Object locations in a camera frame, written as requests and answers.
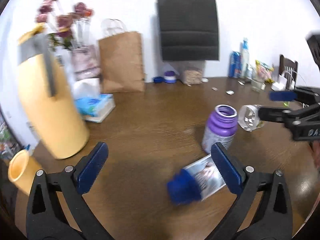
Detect clear container with grains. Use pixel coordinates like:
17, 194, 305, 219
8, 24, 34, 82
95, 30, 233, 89
180, 61, 206, 85

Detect dark wooden chair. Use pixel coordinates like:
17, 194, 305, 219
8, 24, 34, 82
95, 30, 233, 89
279, 54, 298, 89

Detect blue soda can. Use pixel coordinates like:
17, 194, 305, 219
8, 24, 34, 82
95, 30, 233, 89
228, 51, 241, 79

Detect yellow plastic cup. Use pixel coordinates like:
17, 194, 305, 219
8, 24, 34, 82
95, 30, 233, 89
8, 150, 43, 196

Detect colourful snack bag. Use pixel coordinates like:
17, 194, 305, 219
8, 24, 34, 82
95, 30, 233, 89
254, 60, 274, 83

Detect yellow thermos jug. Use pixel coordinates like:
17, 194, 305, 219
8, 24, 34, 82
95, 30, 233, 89
18, 23, 89, 159

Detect purple plastic bottle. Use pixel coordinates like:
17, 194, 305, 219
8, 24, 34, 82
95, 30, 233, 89
202, 105, 238, 154

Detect blue jar lid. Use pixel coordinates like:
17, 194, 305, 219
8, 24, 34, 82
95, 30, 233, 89
153, 76, 164, 83

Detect pink wrapped vase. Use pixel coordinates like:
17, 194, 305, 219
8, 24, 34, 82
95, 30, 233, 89
71, 45, 101, 81

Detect drinking glass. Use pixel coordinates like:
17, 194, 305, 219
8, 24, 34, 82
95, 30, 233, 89
251, 70, 265, 92

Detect black paper bag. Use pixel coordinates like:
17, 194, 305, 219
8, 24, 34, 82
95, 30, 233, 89
157, 0, 220, 61

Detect blue plastic bottle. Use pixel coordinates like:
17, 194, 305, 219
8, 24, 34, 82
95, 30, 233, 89
167, 155, 226, 205

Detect clear spray bottle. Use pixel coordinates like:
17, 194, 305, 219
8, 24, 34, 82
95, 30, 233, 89
240, 38, 249, 78

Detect dried pink flowers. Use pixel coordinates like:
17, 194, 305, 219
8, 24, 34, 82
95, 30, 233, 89
35, 0, 94, 51

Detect white thermos flask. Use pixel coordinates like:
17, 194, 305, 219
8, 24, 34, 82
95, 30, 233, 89
55, 47, 73, 83

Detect white charger adapter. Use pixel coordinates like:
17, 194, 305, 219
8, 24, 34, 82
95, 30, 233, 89
271, 75, 287, 91

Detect person's right hand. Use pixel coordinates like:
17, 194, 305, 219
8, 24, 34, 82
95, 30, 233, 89
310, 141, 320, 170

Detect small purple white jar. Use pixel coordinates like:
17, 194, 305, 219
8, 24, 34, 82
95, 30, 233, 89
163, 71, 177, 83

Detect blue tissue box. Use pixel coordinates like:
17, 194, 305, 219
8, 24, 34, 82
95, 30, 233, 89
72, 78, 116, 123

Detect brown paper bag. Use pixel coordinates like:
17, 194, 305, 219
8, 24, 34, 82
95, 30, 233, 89
98, 18, 145, 93

